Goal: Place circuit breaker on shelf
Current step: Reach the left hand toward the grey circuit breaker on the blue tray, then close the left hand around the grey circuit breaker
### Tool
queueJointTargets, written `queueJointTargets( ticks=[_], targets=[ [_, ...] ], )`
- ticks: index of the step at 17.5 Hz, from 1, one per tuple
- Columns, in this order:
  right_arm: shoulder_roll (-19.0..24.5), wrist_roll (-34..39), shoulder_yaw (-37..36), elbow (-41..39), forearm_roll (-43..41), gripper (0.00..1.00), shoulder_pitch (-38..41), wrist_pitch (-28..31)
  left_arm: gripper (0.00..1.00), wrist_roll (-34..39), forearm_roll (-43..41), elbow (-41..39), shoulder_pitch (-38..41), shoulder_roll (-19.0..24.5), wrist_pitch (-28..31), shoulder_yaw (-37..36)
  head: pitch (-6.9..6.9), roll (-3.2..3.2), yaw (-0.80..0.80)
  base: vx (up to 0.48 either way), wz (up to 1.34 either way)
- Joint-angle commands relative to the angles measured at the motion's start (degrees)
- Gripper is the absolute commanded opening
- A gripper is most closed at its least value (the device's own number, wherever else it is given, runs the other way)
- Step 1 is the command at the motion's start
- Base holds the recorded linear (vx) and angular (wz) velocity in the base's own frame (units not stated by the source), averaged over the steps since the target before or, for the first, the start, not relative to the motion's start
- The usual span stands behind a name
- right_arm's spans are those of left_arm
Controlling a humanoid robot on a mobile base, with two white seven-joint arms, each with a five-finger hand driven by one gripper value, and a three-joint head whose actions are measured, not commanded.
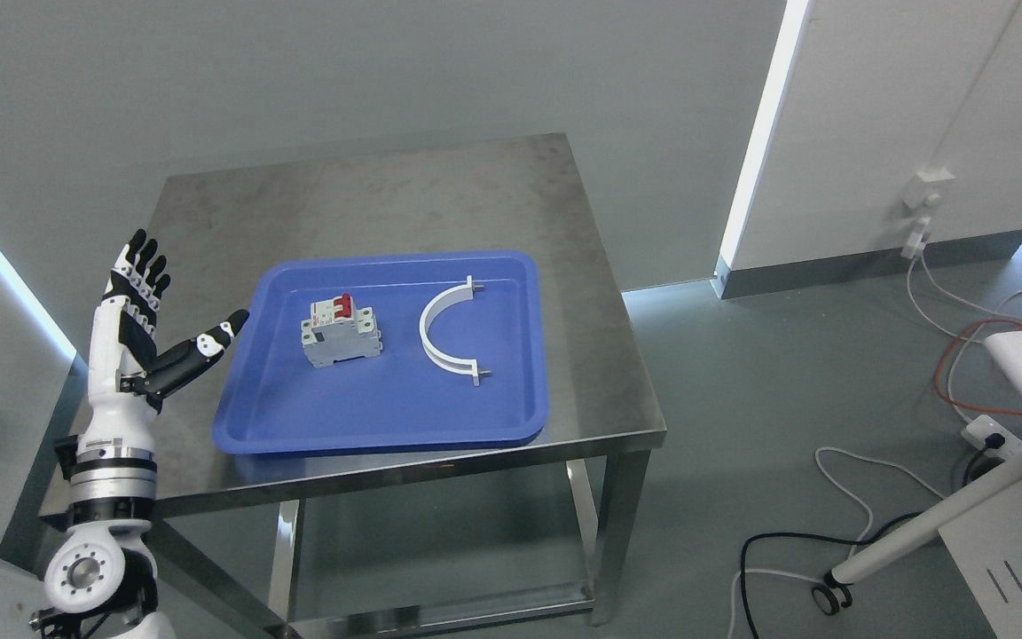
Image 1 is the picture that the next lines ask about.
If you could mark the white curved plastic bracket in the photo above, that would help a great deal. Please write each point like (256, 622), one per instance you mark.
(447, 333)

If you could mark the white robotic hand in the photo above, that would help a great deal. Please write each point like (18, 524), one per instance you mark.
(123, 372)

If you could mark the grey red circuit breaker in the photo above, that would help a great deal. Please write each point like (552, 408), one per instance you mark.
(338, 330)

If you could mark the white wall socket plug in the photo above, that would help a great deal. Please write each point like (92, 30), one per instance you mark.
(922, 196)

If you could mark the blue plastic tray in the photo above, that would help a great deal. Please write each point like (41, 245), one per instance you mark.
(275, 402)

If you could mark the white wheeled stand leg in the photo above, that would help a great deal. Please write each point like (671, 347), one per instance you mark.
(832, 595)

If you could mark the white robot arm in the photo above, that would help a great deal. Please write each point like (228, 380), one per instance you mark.
(104, 566)

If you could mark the white power strip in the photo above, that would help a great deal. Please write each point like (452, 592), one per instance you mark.
(991, 438)

